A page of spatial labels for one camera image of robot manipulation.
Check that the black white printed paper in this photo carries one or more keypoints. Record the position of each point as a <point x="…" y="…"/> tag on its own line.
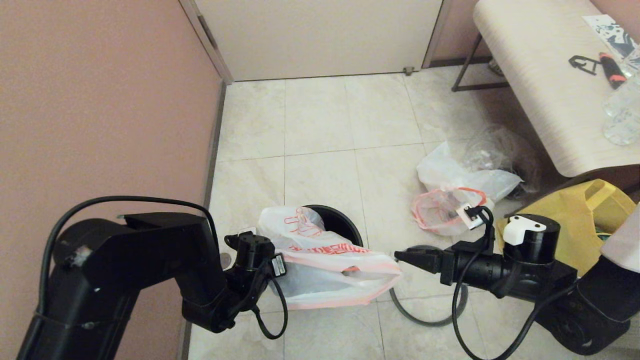
<point x="612" y="32"/>

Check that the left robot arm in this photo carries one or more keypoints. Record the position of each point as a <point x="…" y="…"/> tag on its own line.
<point x="125" y="270"/>

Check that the white door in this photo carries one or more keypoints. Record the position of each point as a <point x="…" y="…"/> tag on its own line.
<point x="320" y="35"/>

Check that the black orange utility knife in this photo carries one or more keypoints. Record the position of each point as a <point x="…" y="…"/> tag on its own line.
<point x="611" y="71"/>

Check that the beige bench with metal legs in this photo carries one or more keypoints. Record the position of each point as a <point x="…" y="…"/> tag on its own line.
<point x="540" y="65"/>

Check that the black metal hook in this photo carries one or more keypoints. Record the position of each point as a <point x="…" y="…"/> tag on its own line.
<point x="580" y="63"/>

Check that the white red-print trash bag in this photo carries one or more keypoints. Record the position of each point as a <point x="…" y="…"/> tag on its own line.
<point x="465" y="175"/>
<point x="325" y="270"/>

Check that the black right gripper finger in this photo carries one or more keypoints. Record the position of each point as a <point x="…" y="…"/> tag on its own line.
<point x="417" y="259"/>

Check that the small metal door stopper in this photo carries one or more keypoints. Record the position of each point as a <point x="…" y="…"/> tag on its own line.
<point x="409" y="70"/>

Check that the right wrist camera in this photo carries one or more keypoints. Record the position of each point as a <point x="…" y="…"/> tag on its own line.
<point x="472" y="212"/>

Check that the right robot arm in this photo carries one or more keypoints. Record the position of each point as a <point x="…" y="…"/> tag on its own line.
<point x="560" y="280"/>

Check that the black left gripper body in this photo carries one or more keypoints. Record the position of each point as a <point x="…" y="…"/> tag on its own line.
<point x="260" y="277"/>

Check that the yellow fabric tote bag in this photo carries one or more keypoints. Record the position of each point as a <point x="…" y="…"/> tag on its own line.
<point x="580" y="220"/>

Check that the round metal floor drain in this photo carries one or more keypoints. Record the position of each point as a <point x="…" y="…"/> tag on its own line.
<point x="226" y="259"/>

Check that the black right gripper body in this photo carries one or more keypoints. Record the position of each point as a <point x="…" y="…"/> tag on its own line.
<point x="467" y="270"/>

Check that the clear bag with black items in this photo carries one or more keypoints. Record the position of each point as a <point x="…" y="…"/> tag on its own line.
<point x="500" y="147"/>

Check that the grey wall baseboard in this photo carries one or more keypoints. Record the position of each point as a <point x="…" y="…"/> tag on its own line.
<point x="212" y="140"/>

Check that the clear plastic water bottle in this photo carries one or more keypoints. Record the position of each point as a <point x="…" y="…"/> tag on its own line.
<point x="621" y="132"/>
<point x="624" y="100"/>

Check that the black trash bin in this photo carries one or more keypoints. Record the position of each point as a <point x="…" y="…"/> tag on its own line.
<point x="345" y="225"/>

